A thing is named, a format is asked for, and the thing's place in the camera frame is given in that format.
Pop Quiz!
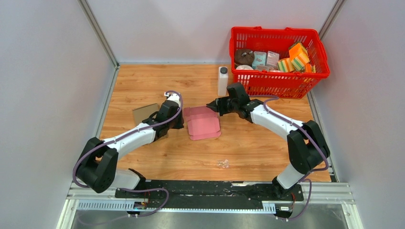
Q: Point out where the pink paper box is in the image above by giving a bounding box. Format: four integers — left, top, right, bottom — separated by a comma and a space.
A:
183, 106, 222, 141

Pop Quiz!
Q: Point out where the brown cardboard box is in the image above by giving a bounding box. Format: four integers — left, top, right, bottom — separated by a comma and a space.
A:
132, 103, 160, 126

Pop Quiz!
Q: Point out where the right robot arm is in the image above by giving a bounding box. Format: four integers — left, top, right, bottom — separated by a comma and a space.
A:
206, 82, 330, 200

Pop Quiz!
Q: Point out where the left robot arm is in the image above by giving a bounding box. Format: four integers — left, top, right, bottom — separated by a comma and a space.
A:
73, 97, 183, 198

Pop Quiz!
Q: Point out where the teal small box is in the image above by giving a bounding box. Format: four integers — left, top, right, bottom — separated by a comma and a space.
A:
251, 51, 267, 70

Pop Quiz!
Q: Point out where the grey pink small box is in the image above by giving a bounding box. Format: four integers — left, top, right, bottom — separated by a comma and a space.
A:
266, 51, 279, 69

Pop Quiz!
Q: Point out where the white bottle black cap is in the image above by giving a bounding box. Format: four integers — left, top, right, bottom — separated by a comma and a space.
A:
217, 66, 229, 96

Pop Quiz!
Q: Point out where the white round lid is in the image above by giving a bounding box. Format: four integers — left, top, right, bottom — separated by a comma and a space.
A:
236, 65, 253, 71

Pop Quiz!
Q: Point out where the brown round item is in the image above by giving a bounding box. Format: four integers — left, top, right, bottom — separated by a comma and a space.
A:
234, 49, 255, 67

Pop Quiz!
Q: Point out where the red plastic basket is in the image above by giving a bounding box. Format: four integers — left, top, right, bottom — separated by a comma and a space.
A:
229, 26, 330, 99

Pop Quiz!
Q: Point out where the small clear screw bag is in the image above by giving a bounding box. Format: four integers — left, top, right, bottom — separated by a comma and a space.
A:
217, 159, 229, 168

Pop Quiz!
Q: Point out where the striped sponge pack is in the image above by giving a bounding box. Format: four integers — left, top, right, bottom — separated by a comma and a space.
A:
277, 58, 295, 73

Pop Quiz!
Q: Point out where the orange green sponge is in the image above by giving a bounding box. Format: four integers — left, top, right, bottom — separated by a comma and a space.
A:
288, 42, 310, 71

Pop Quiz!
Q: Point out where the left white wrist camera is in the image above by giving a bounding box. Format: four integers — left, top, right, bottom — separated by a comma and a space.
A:
164, 92, 181, 106

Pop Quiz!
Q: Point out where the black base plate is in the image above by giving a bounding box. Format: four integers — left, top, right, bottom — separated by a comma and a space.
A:
114, 179, 304, 211

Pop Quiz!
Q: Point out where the aluminium frame rail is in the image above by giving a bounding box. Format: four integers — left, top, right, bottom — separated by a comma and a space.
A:
57, 180, 363, 229

